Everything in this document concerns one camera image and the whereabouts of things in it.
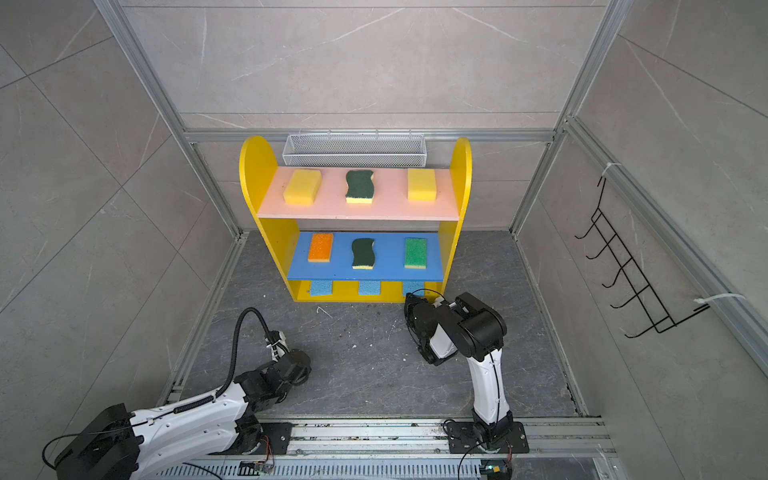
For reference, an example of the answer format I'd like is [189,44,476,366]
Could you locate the blue sponge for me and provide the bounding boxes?
[358,280,381,296]
[309,280,333,297]
[402,281,424,296]

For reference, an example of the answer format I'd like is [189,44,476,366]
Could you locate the light green sponge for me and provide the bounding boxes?
[404,238,427,270]

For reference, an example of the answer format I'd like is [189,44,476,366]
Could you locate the dark green sponge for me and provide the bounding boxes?
[345,170,375,204]
[351,238,376,270]

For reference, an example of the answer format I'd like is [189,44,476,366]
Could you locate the orange sponge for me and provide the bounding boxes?
[307,233,334,263]

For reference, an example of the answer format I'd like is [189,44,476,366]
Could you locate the yellow sponge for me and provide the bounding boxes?
[283,169,322,206]
[407,168,437,202]

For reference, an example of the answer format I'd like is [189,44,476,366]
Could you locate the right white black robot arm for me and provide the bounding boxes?
[403,289,514,448]

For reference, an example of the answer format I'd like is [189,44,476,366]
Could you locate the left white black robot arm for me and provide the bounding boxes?
[46,349,311,479]

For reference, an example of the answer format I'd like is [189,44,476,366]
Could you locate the yellow pink blue shelf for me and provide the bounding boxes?
[239,137,473,303]

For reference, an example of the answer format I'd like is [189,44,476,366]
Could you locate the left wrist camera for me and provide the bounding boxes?
[266,330,290,362]

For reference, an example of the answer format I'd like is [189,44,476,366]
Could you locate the left black corrugated cable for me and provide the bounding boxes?
[173,307,277,415]

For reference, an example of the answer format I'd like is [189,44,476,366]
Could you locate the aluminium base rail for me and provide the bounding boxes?
[157,418,627,479]

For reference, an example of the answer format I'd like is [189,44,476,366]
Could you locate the white wire mesh basket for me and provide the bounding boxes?
[282,133,428,168]

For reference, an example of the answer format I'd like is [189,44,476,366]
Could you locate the black wire hook rack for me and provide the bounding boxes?
[574,177,710,339]

